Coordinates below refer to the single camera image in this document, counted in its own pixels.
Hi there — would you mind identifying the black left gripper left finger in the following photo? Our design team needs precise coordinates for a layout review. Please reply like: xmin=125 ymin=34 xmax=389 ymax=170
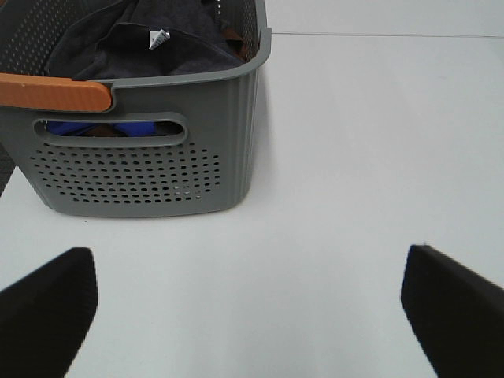
xmin=1 ymin=247 xmax=98 ymax=377

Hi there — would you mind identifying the grey perforated plastic basket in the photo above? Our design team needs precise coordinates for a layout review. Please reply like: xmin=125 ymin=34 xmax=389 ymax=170
xmin=1 ymin=1 xmax=272 ymax=217

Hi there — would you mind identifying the dark navy towel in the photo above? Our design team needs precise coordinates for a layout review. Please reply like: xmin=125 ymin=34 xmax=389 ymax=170
xmin=45 ymin=1 xmax=244 ymax=80

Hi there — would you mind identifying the orange basket handle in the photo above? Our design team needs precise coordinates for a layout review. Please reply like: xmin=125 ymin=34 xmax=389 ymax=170
xmin=1 ymin=73 xmax=113 ymax=113

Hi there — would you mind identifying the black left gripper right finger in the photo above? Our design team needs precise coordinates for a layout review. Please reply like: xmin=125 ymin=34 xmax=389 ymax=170
xmin=400 ymin=245 xmax=503 ymax=377

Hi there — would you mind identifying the blue cloth in basket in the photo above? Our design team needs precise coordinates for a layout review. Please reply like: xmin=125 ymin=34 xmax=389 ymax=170
xmin=46 ymin=121 xmax=157 ymax=137

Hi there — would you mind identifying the brown cloth in basket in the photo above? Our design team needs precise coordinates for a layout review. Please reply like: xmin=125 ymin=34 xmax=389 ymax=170
xmin=219 ymin=20 xmax=249 ymax=62

